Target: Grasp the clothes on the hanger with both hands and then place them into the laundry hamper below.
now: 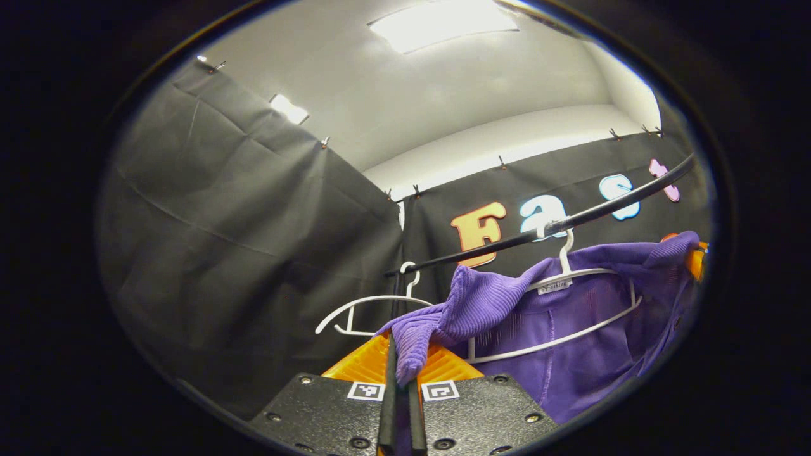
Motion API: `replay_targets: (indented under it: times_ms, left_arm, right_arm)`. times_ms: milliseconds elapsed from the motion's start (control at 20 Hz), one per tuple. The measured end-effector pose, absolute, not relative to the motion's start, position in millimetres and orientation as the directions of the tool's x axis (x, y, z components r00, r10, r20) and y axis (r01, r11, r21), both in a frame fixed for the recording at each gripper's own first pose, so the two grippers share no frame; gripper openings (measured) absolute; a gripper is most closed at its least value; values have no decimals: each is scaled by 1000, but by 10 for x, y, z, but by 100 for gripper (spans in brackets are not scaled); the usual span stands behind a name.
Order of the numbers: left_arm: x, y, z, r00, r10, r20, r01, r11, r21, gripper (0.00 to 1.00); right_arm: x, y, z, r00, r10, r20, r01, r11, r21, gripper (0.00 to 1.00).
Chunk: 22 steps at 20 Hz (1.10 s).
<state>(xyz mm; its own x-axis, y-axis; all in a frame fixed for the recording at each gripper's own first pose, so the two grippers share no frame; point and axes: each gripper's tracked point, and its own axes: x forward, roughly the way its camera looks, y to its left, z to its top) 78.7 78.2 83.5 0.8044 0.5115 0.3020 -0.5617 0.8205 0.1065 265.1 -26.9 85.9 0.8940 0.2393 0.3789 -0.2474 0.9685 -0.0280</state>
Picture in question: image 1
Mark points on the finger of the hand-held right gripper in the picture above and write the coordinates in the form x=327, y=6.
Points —
x=698, y=259

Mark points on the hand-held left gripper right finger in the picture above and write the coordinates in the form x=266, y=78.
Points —
x=416, y=424

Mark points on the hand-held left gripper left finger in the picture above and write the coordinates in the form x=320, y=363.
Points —
x=388, y=405

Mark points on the white hanger with label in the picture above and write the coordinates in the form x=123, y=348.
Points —
x=573, y=273

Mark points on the white plastic hanger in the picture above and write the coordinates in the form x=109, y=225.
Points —
x=374, y=299

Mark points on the black clothes rack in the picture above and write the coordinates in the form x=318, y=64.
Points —
x=589, y=215

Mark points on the small ceiling light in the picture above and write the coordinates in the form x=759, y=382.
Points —
x=289, y=109

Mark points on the large ceiling light panel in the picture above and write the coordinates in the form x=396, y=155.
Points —
x=443, y=24

